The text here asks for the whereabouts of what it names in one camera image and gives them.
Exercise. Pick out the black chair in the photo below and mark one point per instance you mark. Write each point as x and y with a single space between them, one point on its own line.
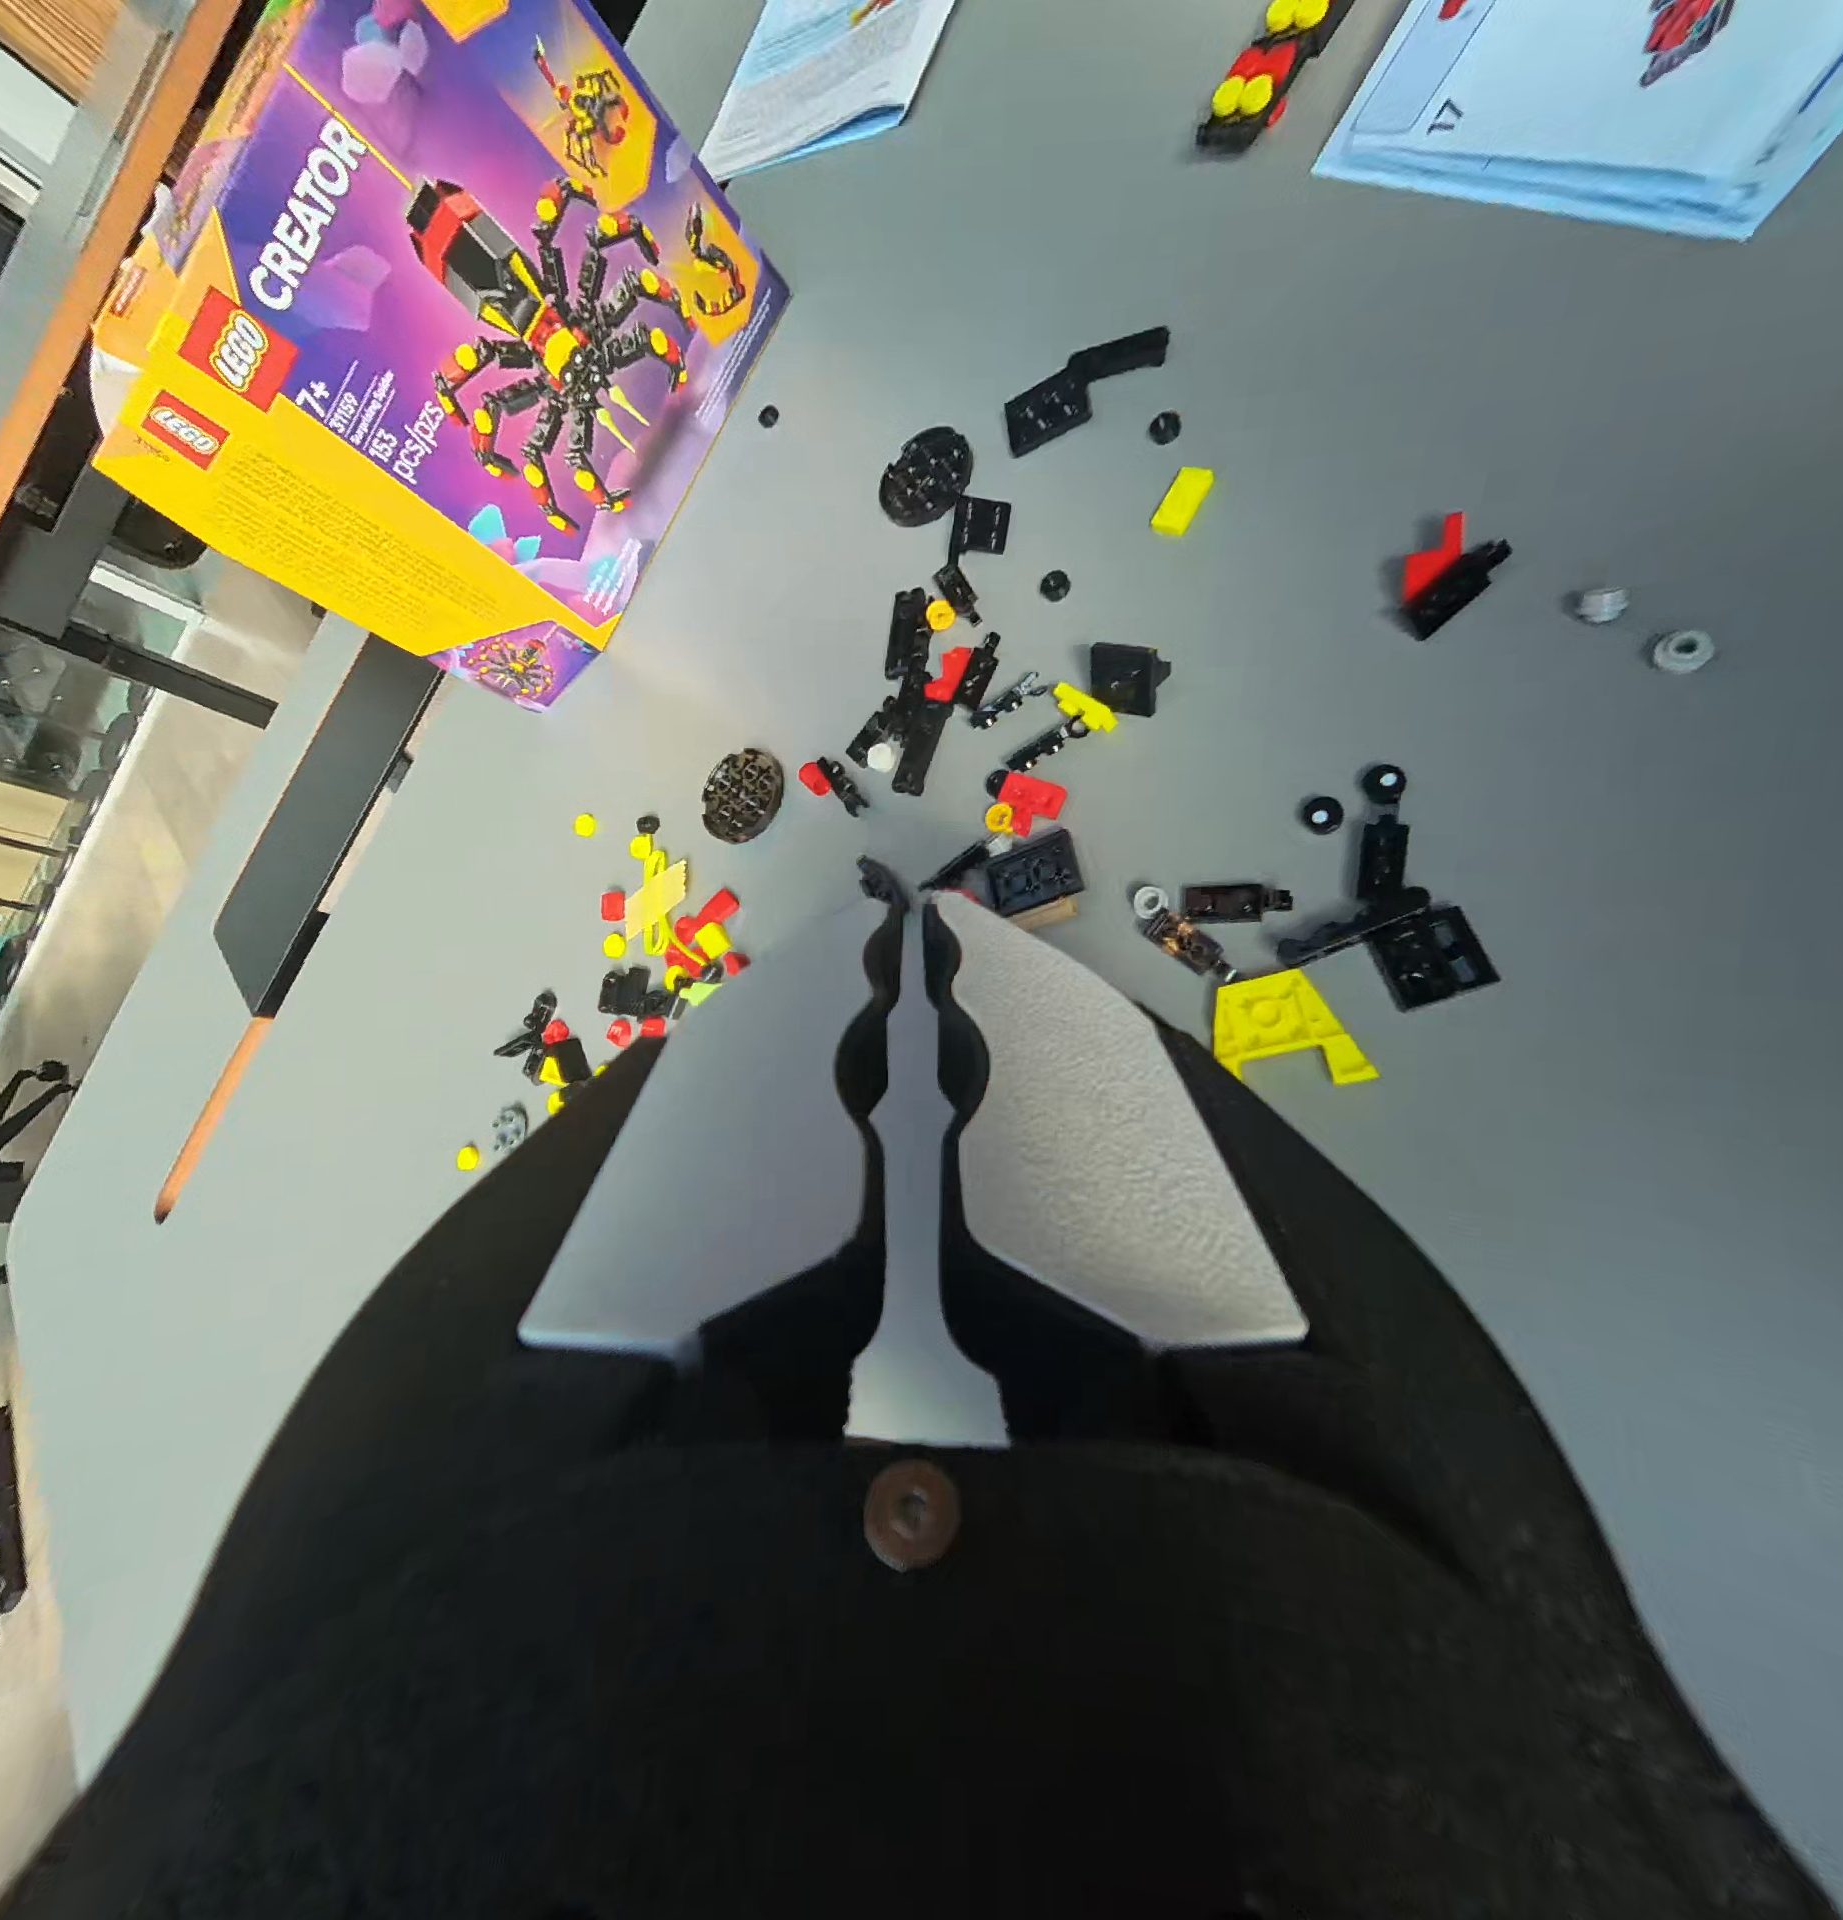
8 1156

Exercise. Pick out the dark grey desk panel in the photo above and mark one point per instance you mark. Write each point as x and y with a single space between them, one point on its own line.
322 810

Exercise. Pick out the pile of loose toy bricks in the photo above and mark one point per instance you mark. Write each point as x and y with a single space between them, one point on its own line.
1423 953

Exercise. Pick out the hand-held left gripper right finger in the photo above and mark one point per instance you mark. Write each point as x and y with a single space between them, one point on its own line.
1117 1171

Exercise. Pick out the light blue instruction booklet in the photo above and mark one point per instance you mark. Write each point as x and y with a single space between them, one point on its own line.
818 76
1537 106

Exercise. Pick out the wooden edged table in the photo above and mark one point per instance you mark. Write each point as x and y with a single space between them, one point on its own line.
53 330

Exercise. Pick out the purple yellow toy box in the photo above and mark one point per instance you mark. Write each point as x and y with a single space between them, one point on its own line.
412 301

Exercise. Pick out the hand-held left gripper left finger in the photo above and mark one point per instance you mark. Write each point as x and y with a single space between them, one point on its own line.
713 1171

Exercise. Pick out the black red yellow brick assembly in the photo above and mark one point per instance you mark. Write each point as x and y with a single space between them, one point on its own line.
1254 82

